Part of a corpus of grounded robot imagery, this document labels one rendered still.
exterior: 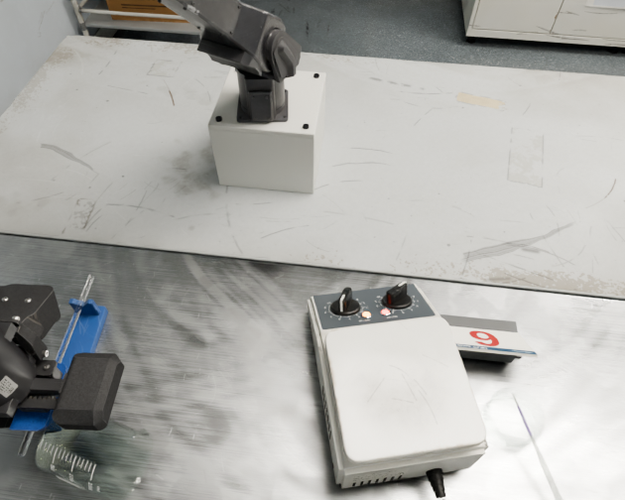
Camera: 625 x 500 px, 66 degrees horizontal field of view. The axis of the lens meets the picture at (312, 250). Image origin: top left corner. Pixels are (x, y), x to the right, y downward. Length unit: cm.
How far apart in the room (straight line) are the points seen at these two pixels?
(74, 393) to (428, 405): 29
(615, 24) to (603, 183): 225
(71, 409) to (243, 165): 38
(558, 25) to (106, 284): 263
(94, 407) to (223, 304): 21
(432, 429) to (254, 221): 36
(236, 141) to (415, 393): 38
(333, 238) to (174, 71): 46
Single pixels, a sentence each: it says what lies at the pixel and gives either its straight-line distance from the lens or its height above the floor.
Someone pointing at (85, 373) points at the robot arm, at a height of 102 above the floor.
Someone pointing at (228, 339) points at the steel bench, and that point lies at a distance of 56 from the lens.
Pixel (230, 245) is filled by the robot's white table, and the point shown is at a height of 90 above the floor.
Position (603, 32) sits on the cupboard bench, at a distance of 303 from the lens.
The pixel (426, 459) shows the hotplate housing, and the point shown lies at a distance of 45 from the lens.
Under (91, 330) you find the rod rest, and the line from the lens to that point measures 60.
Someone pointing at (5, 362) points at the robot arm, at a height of 105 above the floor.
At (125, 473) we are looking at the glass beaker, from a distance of 53.
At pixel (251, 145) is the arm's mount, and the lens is 64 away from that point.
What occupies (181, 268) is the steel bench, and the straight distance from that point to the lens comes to 63.
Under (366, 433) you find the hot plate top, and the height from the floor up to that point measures 99.
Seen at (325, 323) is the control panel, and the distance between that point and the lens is 50.
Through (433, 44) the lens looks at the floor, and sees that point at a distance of 289.
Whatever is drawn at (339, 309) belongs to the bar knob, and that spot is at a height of 96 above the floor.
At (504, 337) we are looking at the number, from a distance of 58.
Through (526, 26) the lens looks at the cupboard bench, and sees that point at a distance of 291.
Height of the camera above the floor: 140
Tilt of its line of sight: 53 degrees down
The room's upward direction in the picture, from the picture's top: 1 degrees clockwise
